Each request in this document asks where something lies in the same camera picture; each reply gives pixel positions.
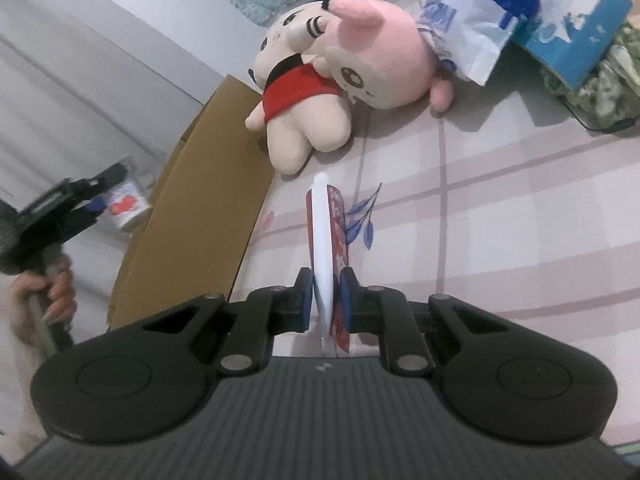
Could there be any red white toothpaste tube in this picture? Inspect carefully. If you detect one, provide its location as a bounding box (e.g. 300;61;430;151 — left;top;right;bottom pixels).
306;172;350;356

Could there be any person left hand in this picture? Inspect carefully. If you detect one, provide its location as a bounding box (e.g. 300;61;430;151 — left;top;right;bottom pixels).
9;254;77;346

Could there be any brown cardboard box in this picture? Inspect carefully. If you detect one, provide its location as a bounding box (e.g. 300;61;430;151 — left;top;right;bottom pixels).
107;76;274;330

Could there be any black-haired doll red dress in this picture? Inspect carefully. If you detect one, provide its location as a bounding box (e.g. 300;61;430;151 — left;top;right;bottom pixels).
245;0;352;176

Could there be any pink plush pig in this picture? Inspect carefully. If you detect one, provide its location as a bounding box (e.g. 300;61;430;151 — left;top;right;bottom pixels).
312;0;454;113

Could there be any blue white plastic bag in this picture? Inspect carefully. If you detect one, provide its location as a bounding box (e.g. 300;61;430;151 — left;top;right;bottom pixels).
416;0;540;86

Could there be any green patterned cloth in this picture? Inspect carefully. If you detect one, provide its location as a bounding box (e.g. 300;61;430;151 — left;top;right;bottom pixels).
540;22;639;133

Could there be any blue white tissue box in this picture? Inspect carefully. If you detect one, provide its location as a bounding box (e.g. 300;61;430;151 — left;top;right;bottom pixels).
513;0;632;89

